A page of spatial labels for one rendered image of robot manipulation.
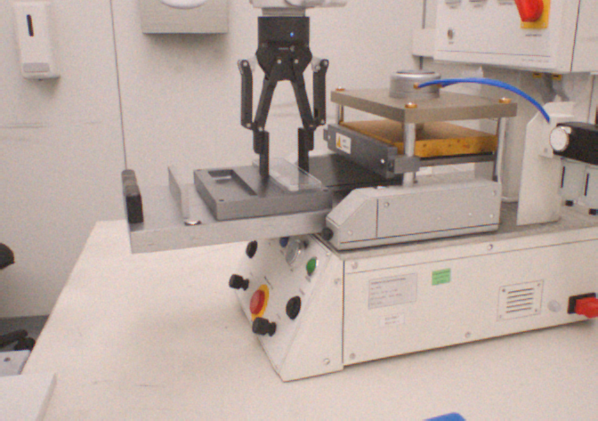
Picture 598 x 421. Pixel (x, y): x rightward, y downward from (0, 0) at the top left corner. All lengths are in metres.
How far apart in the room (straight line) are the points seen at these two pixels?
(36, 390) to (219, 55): 1.68
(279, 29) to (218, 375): 0.49
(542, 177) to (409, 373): 0.34
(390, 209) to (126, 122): 1.69
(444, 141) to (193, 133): 1.59
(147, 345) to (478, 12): 0.75
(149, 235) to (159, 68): 1.60
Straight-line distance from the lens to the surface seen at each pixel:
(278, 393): 0.82
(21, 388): 0.87
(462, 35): 1.08
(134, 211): 0.79
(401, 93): 0.93
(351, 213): 0.77
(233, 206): 0.78
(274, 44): 0.86
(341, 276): 0.79
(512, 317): 0.97
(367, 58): 2.42
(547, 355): 0.97
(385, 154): 0.83
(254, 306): 0.95
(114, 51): 2.34
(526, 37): 0.95
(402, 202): 0.80
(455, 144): 0.89
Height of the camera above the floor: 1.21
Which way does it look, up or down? 16 degrees down
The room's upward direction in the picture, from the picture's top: straight up
